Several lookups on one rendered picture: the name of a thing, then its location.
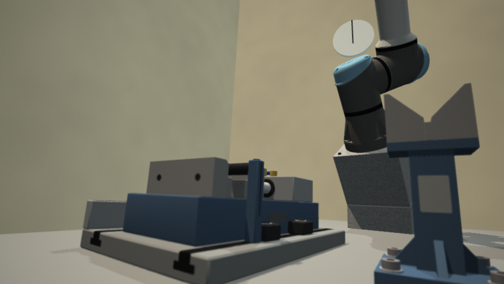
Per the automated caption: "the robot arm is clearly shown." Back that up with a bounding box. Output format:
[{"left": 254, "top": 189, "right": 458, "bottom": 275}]
[{"left": 333, "top": 0, "right": 430, "bottom": 153}]

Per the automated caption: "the grey flat bar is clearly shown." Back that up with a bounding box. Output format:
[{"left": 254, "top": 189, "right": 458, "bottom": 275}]
[{"left": 227, "top": 177, "right": 232, "bottom": 198}]

